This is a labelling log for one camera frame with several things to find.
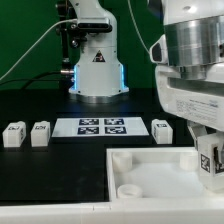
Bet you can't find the white square tabletop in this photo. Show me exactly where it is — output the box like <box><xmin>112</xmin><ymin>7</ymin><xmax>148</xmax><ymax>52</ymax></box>
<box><xmin>107</xmin><ymin>147</ymin><xmax>224</xmax><ymax>201</ymax></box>

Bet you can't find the white sheet with markers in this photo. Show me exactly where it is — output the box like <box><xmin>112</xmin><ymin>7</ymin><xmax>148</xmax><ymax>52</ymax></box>
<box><xmin>52</xmin><ymin>117</ymin><xmax>149</xmax><ymax>138</ymax></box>

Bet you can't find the black cable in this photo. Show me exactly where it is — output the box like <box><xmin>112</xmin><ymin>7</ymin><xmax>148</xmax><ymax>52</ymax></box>
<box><xmin>0</xmin><ymin>71</ymin><xmax>73</xmax><ymax>90</ymax></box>

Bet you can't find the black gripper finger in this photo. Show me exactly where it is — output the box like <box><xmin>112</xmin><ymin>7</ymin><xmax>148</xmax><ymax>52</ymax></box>
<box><xmin>187</xmin><ymin>120</ymin><xmax>217</xmax><ymax>149</ymax></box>

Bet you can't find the white cable behind arm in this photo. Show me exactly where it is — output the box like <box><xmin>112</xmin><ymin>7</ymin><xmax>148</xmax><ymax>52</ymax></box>
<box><xmin>126</xmin><ymin>0</ymin><xmax>154</xmax><ymax>56</ymax></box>

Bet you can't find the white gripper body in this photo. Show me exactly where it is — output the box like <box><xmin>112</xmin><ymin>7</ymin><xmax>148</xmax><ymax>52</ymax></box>
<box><xmin>155</xmin><ymin>64</ymin><xmax>224</xmax><ymax>132</ymax></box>

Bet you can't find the white L-shaped obstacle fence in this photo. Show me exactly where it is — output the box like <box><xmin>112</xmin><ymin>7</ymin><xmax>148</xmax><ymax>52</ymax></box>
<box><xmin>0</xmin><ymin>200</ymin><xmax>224</xmax><ymax>224</ymax></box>

